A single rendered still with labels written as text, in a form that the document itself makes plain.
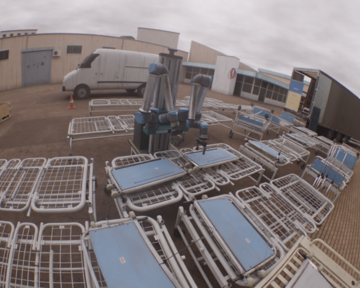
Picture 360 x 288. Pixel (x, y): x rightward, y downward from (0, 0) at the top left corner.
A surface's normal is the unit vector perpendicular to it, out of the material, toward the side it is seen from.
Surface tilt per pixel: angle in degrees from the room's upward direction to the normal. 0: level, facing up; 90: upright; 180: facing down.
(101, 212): 0
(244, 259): 8
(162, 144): 90
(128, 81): 90
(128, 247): 5
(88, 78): 89
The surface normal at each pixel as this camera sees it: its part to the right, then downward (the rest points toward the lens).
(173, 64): 0.55, 0.42
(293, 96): -0.88, 0.07
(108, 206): 0.15, -0.90
